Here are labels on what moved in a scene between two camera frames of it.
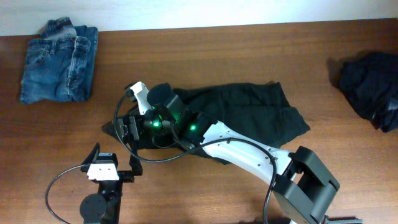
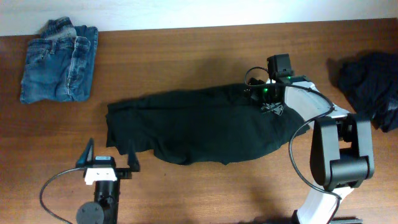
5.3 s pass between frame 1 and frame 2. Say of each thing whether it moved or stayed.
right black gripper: moved
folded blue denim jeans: stayed
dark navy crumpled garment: stayed
